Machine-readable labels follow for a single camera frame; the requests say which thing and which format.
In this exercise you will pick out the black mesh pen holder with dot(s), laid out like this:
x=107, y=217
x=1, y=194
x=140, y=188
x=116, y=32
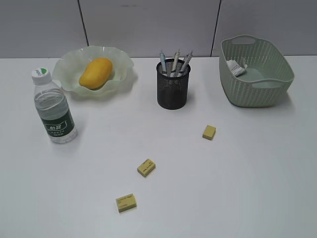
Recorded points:
x=172, y=91

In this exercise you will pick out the clear bottle green label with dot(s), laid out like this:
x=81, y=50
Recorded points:
x=52, y=107

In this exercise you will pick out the yellow eraser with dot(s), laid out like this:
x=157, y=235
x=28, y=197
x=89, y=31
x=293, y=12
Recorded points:
x=146, y=167
x=126, y=202
x=209, y=132

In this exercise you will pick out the blue grip clear pen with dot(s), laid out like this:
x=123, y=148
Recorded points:
x=163, y=64

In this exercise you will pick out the yellow mango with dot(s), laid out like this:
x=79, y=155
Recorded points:
x=96, y=73

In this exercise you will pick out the grey grip black-clip pen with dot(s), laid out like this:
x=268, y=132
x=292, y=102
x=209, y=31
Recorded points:
x=186, y=60

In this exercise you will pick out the beige grip white pen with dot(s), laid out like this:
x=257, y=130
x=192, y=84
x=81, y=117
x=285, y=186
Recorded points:
x=175, y=62

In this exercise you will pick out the waste paper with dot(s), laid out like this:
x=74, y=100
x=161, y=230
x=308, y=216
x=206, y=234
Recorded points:
x=235, y=68

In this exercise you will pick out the yellow eraser front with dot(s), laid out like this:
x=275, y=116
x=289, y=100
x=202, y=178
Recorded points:
x=126, y=202

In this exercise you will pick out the pale green woven basket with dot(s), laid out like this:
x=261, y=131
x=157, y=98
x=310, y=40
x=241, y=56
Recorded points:
x=268, y=75

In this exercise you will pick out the frosted green glass plate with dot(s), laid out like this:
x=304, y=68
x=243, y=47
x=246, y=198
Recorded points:
x=72, y=65

